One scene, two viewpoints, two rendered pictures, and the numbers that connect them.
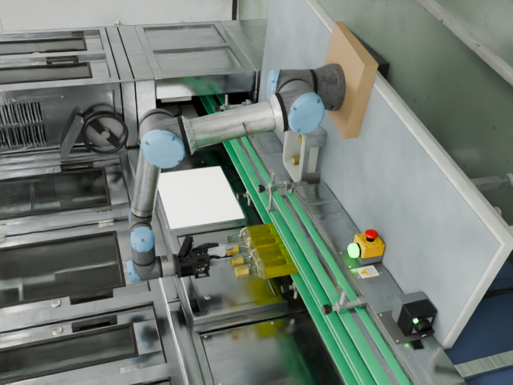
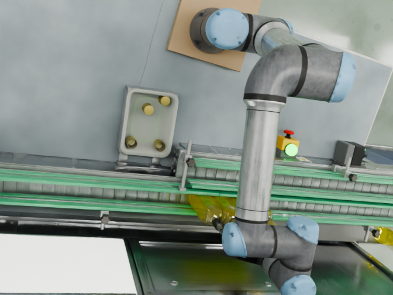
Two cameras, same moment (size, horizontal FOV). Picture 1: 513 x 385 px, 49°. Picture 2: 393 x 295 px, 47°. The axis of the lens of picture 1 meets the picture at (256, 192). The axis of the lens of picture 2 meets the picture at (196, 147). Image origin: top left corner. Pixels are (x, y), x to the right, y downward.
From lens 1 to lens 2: 2.25 m
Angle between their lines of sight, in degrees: 81
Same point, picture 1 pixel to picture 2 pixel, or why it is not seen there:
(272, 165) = (97, 168)
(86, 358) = not seen: outside the picture
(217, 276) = (231, 273)
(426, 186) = not seen: hidden behind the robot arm
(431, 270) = (342, 120)
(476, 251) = (378, 82)
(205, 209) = (96, 260)
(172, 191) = (33, 280)
